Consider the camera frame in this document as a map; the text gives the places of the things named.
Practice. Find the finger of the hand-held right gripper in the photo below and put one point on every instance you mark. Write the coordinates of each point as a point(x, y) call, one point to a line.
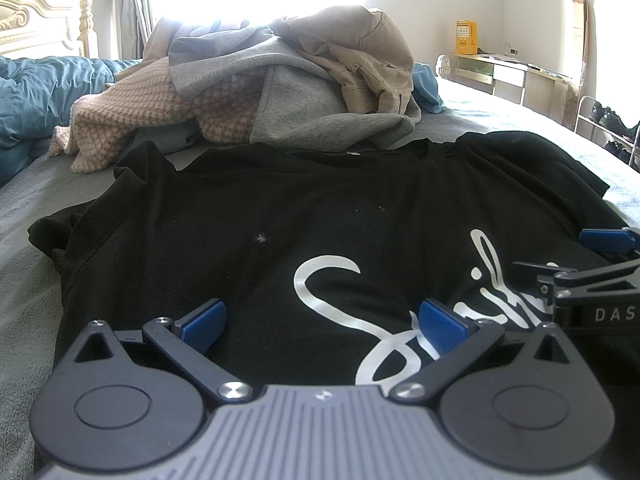
point(545, 267)
point(607, 241)

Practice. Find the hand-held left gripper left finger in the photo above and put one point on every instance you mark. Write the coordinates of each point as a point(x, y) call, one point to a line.
point(202, 325)

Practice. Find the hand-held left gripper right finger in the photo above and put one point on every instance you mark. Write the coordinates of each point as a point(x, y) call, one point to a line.
point(440, 330)

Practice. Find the black printed t-shirt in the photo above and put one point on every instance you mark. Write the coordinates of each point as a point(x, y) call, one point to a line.
point(250, 270)

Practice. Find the black shoe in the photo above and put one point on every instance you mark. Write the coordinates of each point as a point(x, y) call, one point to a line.
point(612, 120)
point(619, 151)

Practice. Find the metal shoe rack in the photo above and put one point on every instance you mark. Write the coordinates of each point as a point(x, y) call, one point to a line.
point(582, 120)

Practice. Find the grey-blue folded garment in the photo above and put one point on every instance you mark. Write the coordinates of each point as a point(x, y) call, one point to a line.
point(170, 140)

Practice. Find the pale desk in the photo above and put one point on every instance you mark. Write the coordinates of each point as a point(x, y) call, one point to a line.
point(510, 75)

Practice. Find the tall cardboard box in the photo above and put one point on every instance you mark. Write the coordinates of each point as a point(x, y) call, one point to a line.
point(581, 30)

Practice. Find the light blue garment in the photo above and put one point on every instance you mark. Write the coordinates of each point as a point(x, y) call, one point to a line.
point(427, 90)

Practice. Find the pink houndstooth sweater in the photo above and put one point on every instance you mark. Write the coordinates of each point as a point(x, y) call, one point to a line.
point(125, 105)

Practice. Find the yellow box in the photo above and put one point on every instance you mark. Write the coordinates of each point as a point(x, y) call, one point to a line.
point(466, 37)

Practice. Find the grey hoodie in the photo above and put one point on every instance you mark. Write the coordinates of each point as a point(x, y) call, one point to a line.
point(300, 95)

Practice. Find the teal duvet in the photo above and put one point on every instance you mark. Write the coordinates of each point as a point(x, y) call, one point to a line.
point(40, 95)

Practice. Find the tan jacket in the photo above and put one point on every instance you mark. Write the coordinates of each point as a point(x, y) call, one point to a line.
point(360, 45)

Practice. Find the cream bedpost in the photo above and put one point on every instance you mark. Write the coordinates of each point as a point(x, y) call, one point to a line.
point(86, 20)

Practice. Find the grey curtain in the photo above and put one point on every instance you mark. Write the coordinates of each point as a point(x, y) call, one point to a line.
point(135, 5)

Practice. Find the cream carved headboard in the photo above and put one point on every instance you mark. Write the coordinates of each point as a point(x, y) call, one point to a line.
point(30, 20)

